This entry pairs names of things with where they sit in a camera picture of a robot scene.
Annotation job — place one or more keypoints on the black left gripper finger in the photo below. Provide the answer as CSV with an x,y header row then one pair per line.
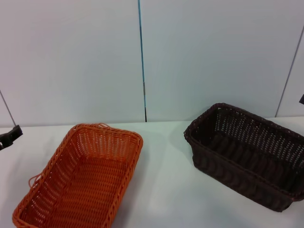
x,y
2,145
10,135

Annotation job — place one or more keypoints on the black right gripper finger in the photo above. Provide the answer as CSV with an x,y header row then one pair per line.
x,y
302,99

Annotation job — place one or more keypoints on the orange woven plastic basket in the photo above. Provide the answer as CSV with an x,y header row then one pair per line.
x,y
95,178

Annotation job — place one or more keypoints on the dark brown woven basket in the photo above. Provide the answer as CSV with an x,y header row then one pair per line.
x,y
237,171

